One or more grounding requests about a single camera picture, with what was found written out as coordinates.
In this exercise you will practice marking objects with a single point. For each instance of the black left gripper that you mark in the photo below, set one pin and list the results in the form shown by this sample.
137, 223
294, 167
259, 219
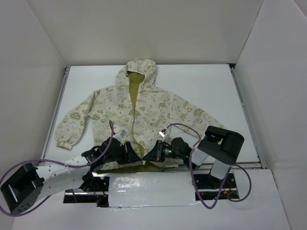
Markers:
123, 153

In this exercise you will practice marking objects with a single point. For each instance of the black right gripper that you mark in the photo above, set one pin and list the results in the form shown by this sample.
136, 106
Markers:
158, 151

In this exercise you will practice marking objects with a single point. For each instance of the cream printed hooded jacket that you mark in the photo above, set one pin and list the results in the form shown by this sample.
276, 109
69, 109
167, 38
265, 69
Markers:
70, 129

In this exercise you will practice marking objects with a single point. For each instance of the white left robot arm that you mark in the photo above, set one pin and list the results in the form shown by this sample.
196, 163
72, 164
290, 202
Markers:
29, 183

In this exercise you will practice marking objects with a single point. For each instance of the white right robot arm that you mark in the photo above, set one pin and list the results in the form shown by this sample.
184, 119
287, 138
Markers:
221, 144

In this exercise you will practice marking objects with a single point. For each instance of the white foil-edged panel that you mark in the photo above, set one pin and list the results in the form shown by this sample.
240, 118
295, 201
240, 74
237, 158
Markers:
159, 189

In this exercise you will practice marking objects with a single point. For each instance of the olive green Snoopy t-shirt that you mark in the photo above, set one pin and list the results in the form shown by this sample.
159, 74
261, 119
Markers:
136, 105

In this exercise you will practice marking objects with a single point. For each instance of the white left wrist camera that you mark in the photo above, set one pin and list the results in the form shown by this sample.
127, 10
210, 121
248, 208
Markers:
120, 135

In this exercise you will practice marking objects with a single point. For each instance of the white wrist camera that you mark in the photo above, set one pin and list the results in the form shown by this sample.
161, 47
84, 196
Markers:
164, 134
120, 135

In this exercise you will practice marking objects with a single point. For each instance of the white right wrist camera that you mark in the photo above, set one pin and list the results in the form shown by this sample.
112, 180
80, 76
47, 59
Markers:
164, 134

